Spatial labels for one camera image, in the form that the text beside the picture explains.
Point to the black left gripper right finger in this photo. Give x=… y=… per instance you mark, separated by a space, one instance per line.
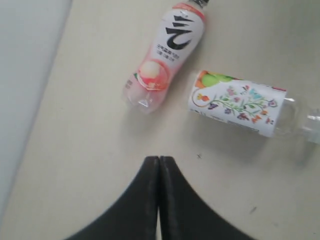
x=183 y=214

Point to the floral label clear bottle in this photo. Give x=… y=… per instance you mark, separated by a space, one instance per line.
x=264 y=109

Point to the pink peach soda bottle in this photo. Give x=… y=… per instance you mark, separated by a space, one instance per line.
x=179 y=32

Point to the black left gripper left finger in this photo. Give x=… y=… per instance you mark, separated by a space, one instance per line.
x=135 y=213

